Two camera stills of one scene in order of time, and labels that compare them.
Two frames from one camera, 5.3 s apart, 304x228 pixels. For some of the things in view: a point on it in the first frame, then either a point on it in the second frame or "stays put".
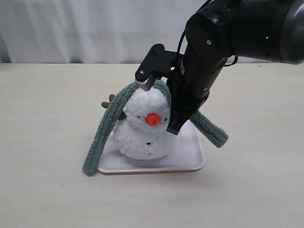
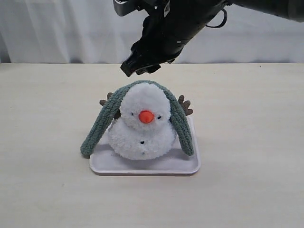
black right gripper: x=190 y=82 to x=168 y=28
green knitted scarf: x=112 y=117 to x=109 y=111
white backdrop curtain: x=95 y=31 stays put
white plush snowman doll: x=141 y=132 stays put
